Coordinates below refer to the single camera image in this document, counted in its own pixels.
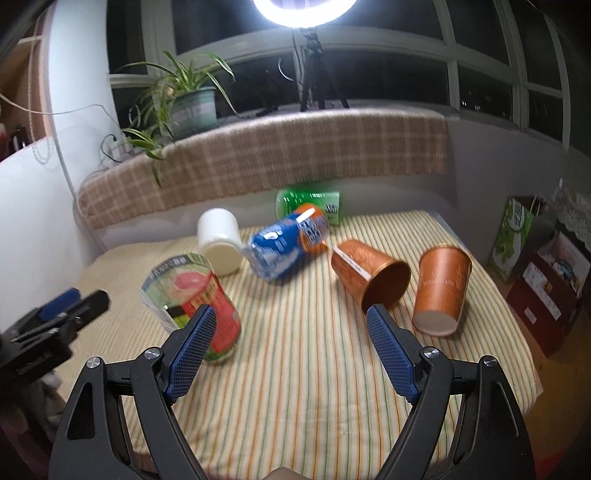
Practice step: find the plaid blanket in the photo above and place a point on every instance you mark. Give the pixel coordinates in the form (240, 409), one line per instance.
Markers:
(286, 152)

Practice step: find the white power strip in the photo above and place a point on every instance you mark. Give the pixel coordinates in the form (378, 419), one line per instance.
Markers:
(121, 148)

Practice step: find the green paper bag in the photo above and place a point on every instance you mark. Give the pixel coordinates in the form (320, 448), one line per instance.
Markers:
(510, 240)

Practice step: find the plain copper paper cup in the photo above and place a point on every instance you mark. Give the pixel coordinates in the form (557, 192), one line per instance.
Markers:
(443, 288)

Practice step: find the black tripod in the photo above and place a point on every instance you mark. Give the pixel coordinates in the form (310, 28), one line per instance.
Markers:
(310, 69)

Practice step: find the striped table cloth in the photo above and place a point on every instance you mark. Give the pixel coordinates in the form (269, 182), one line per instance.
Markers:
(300, 378)

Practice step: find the copper paper cup white label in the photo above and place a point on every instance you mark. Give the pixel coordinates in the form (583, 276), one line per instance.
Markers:
(364, 272)

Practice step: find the potted spider plant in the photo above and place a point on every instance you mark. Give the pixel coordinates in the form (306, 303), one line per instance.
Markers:
(194, 110)

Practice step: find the red cardboard box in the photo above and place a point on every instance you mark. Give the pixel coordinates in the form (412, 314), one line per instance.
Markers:
(545, 304)

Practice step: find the white lace cloth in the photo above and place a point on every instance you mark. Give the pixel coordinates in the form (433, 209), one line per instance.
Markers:
(575, 205)

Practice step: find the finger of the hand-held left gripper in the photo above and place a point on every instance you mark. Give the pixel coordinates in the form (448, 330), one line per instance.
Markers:
(60, 302)
(90, 307)

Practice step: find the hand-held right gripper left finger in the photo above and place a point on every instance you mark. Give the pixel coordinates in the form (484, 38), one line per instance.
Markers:
(187, 357)

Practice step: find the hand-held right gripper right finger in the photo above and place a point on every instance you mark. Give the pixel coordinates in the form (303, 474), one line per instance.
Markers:
(392, 357)

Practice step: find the red and green paper cup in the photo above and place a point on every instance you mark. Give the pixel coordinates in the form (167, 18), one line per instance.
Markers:
(194, 286)

